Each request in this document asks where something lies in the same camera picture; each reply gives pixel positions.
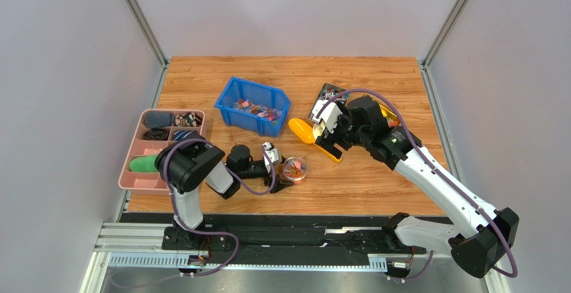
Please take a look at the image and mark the yellow plastic scoop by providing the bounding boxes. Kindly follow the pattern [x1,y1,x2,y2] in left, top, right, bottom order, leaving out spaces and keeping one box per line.
[288,118,341,163]

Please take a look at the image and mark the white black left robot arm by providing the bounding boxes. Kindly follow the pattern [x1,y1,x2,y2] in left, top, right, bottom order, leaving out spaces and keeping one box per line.
[154,131,307,242]

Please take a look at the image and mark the clear glass jar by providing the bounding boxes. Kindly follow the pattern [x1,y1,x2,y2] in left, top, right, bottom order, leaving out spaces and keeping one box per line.
[281,157,308,184]

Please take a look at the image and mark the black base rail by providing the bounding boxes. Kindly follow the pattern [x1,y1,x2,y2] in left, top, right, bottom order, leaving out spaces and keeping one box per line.
[161,213,428,267]

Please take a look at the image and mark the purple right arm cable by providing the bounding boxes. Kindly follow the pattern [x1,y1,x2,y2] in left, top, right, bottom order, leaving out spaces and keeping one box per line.
[316,88,519,283]

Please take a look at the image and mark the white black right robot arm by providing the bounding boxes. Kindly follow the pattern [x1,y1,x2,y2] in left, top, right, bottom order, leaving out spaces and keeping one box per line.
[315,90,519,278]

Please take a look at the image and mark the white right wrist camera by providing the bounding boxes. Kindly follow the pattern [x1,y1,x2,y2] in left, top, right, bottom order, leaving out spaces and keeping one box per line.
[310,100,342,132]

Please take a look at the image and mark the blue plastic candy bin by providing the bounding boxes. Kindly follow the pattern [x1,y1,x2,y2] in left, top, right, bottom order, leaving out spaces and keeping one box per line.
[214,76,291,137]

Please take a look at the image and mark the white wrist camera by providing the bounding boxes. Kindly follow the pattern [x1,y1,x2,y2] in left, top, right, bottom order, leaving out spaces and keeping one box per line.
[310,100,342,132]
[262,142,283,169]

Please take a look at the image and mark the white jar lid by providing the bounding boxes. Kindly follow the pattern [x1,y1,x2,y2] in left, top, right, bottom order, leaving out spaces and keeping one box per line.
[312,120,335,139]

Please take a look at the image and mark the green plush toy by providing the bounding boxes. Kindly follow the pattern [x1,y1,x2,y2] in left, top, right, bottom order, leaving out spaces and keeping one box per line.
[128,154,158,173]

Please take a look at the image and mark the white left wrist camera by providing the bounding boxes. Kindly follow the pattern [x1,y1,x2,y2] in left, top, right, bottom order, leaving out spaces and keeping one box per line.
[262,142,283,169]

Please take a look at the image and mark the pink compartment tray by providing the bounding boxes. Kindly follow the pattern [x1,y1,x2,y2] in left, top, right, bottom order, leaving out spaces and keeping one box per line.
[118,109,207,195]

